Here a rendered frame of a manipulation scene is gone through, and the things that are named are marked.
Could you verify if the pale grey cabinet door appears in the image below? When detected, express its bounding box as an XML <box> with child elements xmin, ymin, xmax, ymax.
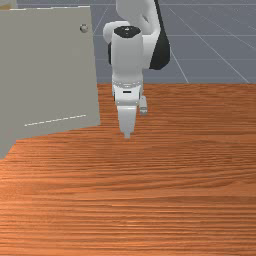
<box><xmin>0</xmin><ymin>5</ymin><xmax>102</xmax><ymax>144</ymax></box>

